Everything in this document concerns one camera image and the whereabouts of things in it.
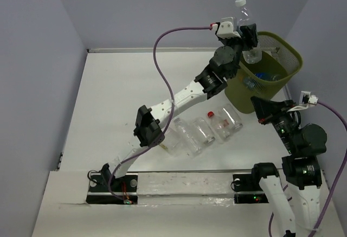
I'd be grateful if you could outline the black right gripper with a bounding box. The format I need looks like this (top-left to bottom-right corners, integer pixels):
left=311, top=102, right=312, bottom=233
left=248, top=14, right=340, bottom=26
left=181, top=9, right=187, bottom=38
left=249, top=95, right=299, bottom=153

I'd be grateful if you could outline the green label water bottle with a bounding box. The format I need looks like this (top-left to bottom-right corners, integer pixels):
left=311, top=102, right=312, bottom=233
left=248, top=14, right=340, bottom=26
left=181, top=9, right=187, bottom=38
left=235, top=0, right=262, bottom=64

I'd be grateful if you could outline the blue label water bottle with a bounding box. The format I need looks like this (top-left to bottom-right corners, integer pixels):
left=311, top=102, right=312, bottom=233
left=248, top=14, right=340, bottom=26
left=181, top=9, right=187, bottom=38
left=255, top=72, right=273, bottom=81

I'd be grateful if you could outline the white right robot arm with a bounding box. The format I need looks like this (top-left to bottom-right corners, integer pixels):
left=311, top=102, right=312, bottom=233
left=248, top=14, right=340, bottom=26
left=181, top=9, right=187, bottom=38
left=249, top=96, right=327, bottom=236

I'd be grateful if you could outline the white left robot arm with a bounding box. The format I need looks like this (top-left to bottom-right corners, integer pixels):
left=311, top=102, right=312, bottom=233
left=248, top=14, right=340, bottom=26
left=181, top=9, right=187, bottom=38
left=100, top=20, right=258, bottom=191

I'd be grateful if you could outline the clear bottle inside bin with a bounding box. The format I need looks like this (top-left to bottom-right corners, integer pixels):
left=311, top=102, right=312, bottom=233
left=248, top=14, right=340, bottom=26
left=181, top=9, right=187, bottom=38
left=242, top=76, right=261, bottom=93

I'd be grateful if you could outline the clear jar by bin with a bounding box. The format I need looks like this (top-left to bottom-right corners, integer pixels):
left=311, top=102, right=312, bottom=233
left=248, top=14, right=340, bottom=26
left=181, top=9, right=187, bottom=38
left=219, top=104, right=243, bottom=133

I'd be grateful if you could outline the green mesh waste bin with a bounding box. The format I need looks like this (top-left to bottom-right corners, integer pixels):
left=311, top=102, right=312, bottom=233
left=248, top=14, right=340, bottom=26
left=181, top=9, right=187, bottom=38
left=224, top=31, right=303, bottom=114

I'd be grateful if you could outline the red cap clear bottle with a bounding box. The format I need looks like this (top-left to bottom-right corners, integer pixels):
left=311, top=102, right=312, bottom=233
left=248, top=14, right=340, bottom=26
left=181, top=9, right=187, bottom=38
left=207, top=111, right=232, bottom=141

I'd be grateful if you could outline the clear jar silver lid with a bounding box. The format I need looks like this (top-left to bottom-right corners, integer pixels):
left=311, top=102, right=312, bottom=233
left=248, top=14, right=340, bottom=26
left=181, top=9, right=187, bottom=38
left=192, top=117, right=216, bottom=146

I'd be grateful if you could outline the clear ribbed water bottle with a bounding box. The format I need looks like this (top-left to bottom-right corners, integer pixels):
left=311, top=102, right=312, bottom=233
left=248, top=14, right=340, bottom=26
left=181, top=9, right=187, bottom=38
left=173, top=117, right=203, bottom=157

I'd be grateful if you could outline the square clear plastic bottle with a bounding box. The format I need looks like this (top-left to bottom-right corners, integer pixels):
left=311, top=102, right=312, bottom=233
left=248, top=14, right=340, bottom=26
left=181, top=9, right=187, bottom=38
left=159, top=127, right=181, bottom=156

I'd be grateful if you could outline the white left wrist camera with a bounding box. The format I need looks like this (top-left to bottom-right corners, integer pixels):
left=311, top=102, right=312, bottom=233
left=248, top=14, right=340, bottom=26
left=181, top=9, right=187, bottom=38
left=216, top=17, right=239, bottom=39

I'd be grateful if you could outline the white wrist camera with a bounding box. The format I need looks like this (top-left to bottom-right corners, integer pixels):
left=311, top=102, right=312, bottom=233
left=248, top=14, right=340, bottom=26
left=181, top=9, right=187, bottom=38
left=288, top=91, right=319, bottom=112
left=216, top=17, right=239, bottom=39

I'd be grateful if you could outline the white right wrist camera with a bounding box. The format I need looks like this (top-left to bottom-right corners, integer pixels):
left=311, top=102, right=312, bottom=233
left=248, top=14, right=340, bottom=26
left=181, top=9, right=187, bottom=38
left=288, top=91, right=319, bottom=112

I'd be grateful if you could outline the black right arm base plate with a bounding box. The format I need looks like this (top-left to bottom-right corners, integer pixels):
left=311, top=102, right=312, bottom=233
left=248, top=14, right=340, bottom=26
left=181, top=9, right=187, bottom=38
left=230, top=174, right=268, bottom=204

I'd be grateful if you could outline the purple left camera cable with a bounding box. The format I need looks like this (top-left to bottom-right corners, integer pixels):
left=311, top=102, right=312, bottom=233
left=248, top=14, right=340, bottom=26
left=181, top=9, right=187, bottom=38
left=107, top=24, right=221, bottom=202

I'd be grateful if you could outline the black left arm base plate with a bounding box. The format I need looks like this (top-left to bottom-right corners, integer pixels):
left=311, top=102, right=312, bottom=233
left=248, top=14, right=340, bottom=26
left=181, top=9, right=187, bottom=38
left=86, top=170, right=138, bottom=205

